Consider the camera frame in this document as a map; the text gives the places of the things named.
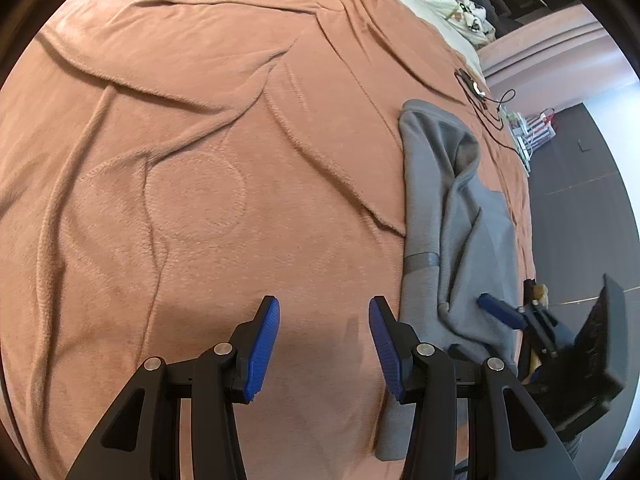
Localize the grey t-shirt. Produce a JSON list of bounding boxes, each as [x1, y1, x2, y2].
[[374, 97, 522, 463]]

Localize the folded mustard garment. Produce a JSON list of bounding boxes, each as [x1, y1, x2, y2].
[[532, 283, 549, 309]]

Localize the orange-brown blanket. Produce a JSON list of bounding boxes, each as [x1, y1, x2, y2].
[[1, 0, 533, 479]]

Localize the white bedside drawer cabinet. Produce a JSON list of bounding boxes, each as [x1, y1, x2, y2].
[[500, 110, 533, 177]]

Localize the right pink curtain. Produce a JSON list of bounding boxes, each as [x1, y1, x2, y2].
[[478, 3, 638, 116]]

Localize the black white patterned cloth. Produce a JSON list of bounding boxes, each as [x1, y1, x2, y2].
[[448, 0, 496, 48]]

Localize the cream bed sheet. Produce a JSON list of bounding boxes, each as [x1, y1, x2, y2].
[[398, 0, 496, 80]]

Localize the black cable with device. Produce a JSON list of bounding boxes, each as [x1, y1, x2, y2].
[[453, 66, 524, 154]]

